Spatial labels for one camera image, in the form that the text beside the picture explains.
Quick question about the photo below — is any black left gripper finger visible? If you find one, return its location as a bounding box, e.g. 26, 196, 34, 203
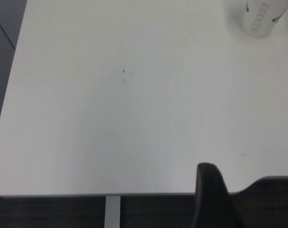
190, 162, 244, 228

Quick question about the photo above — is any white paper coffee cup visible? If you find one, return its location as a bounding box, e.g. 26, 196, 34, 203
241, 0, 288, 38

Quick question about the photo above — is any grey metal table leg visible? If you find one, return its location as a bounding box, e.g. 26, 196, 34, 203
104, 196, 121, 228

